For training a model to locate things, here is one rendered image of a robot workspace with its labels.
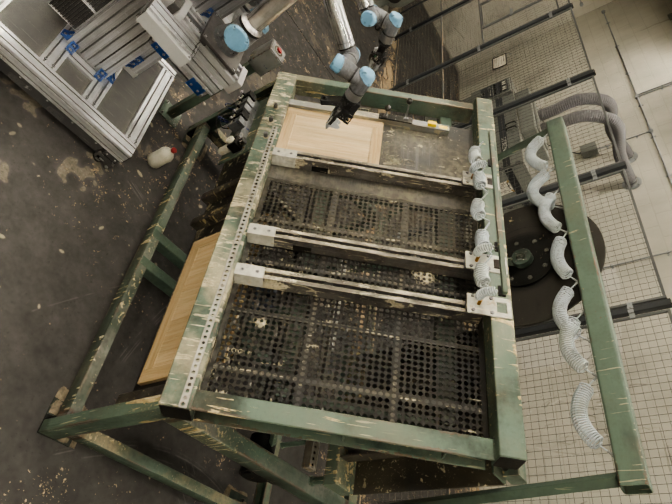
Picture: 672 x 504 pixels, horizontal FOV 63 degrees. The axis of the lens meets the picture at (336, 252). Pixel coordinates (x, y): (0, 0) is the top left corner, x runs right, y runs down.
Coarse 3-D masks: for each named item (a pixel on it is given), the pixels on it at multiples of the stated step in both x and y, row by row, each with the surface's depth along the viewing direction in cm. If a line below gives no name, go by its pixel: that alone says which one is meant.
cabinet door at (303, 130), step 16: (288, 112) 315; (304, 112) 317; (320, 112) 318; (288, 128) 306; (304, 128) 308; (320, 128) 309; (352, 128) 312; (368, 128) 314; (288, 144) 297; (304, 144) 299; (320, 144) 300; (336, 144) 302; (352, 144) 303; (368, 144) 305; (368, 160) 296
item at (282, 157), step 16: (272, 160) 286; (288, 160) 284; (304, 160) 283; (320, 160) 283; (336, 160) 285; (352, 160) 286; (480, 160) 272; (352, 176) 287; (368, 176) 286; (384, 176) 284; (400, 176) 283; (416, 176) 283; (432, 176) 285; (448, 176) 286; (464, 176) 282; (448, 192) 287; (464, 192) 285
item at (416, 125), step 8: (296, 104) 317; (304, 104) 318; (312, 104) 319; (320, 104) 320; (328, 112) 318; (360, 112) 319; (368, 112) 320; (376, 120) 318; (384, 120) 317; (416, 120) 320; (408, 128) 319; (416, 128) 319; (424, 128) 318; (432, 128) 317; (440, 128) 317; (448, 128) 318
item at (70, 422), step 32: (192, 128) 371; (192, 160) 343; (224, 192) 328; (160, 224) 305; (192, 224) 321; (352, 224) 424; (128, 288) 275; (256, 288) 321; (96, 352) 250; (160, 384) 249; (224, 384) 223; (64, 416) 231; (96, 416) 217; (128, 416) 208; (160, 416) 204; (96, 448) 242; (128, 448) 251; (224, 448) 222; (256, 448) 233; (160, 480) 266; (192, 480) 276; (256, 480) 248; (288, 480) 245
